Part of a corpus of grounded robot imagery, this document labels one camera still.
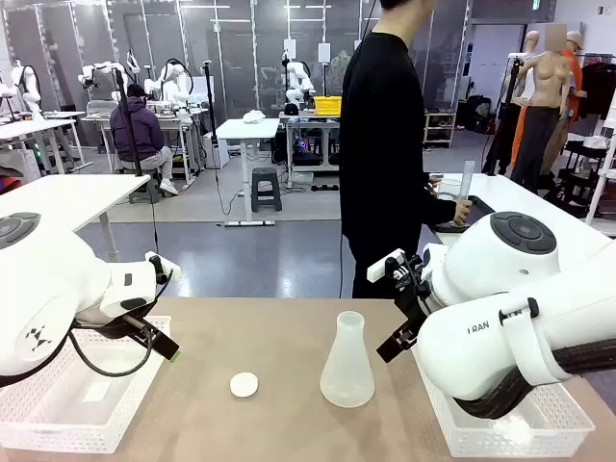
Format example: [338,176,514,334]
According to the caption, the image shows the seated person in purple hoodie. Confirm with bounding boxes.
[109,84,180,196]

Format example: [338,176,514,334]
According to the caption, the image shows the person in black sweater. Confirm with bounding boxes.
[339,0,459,299]

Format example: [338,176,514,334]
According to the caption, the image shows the white shoe rack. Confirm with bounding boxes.
[423,111,457,148]

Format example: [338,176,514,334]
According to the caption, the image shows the person's right hand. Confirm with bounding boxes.
[454,198,475,226]

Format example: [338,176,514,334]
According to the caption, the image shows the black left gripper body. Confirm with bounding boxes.
[71,311,145,341]

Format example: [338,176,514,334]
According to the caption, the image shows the beige bare mannequin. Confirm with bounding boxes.
[510,23,578,193]

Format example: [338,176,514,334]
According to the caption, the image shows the person's right forearm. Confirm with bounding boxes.
[423,185,458,223]

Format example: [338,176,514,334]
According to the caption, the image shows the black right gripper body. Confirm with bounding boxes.
[393,282,437,339]

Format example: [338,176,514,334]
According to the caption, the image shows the black arm cable sleeve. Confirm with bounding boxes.
[451,339,616,420]
[66,326,160,377]

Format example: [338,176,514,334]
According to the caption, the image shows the yellow plastic crate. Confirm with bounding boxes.
[313,94,343,116]

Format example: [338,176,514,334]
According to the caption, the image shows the black left arm cable sleeve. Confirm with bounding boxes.
[66,326,160,377]

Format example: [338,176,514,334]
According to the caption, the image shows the white perforated plastic basket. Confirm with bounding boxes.
[411,346,597,458]
[0,315,173,454]

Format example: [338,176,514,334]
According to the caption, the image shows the clear plastic measuring cylinder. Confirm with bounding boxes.
[460,161,476,227]

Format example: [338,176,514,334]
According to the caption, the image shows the grey plastic stool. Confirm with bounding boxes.
[249,167,284,214]

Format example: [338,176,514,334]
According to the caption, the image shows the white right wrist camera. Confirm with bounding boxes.
[366,248,408,283]

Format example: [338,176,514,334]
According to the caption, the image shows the black right arm cable sleeve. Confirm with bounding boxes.
[451,339,616,420]

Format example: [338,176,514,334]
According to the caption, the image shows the white computer tower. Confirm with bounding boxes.
[204,132,230,169]

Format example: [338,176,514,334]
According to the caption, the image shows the mannequin in orange clothes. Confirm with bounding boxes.
[509,31,589,167]

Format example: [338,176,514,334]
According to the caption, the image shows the black tripod pole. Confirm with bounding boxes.
[483,55,525,177]
[111,66,145,177]
[201,60,220,145]

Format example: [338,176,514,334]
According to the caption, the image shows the black plastic tray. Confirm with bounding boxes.
[432,194,497,235]

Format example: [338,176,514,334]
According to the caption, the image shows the white mannequin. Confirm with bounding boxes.
[500,31,543,107]

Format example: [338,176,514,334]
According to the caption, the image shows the black hanging garment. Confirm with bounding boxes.
[577,62,616,121]

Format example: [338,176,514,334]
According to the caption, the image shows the white round flask stopper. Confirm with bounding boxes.
[229,372,260,398]

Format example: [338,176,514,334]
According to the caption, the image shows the white standing desk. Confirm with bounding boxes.
[215,117,281,227]

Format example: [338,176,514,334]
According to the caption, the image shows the translucent plastic conical flask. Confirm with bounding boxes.
[320,311,375,409]

